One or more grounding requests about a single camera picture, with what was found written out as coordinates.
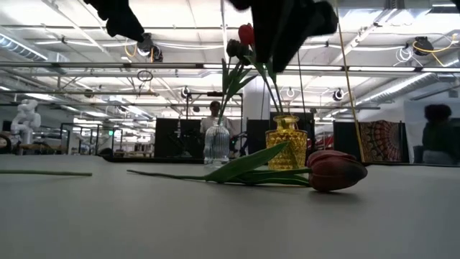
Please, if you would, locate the white hanging sheet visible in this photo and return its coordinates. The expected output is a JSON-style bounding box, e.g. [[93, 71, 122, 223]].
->
[[404, 100, 427, 165]]

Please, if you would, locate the yellow power cable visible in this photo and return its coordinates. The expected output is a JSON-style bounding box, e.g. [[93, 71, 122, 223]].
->
[[335, 0, 366, 163]]

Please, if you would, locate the long ceiling light strip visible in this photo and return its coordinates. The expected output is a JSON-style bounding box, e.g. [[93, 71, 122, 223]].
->
[[201, 63, 460, 73]]

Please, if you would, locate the black hanging cable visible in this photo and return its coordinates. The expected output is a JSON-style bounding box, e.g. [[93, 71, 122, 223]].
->
[[296, 50, 308, 118]]

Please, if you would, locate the black partition panel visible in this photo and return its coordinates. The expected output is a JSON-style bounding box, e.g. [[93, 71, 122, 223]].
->
[[333, 121, 362, 163], [154, 117, 204, 158], [246, 118, 271, 159]]

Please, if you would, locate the person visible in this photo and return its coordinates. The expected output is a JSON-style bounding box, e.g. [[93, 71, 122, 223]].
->
[[418, 103, 460, 165], [199, 100, 234, 145]]

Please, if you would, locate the colourful patterned cloth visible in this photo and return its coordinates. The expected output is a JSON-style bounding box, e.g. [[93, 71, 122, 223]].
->
[[359, 119, 403, 163]]

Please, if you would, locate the yellow glass vase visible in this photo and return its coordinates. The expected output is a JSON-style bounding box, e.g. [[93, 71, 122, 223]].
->
[[264, 114, 309, 171]]

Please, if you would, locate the black metal gantry frame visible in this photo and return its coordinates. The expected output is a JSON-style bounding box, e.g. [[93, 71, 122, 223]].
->
[[185, 91, 244, 122]]

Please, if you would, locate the silver ventilation duct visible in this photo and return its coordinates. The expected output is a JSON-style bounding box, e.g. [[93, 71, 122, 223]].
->
[[354, 70, 460, 107]]

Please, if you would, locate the clear ribbed glass vase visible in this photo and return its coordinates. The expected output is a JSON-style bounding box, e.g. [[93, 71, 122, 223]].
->
[[203, 121, 231, 169]]

